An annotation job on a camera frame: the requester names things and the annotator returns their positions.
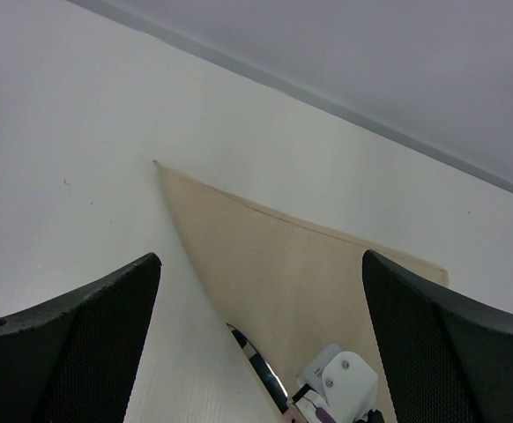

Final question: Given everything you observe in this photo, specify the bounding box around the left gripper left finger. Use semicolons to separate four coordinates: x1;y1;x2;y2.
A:
0;253;161;422

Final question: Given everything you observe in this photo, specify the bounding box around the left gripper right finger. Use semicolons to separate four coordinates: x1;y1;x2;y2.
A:
362;250;513;422

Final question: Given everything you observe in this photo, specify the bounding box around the beige cloth napkin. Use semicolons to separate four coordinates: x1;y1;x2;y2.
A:
152;160;450;423

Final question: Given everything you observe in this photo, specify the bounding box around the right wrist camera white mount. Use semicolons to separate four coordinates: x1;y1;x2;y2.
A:
292;343;379;422

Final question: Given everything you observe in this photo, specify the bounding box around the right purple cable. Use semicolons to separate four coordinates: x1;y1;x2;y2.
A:
307;396;341;423

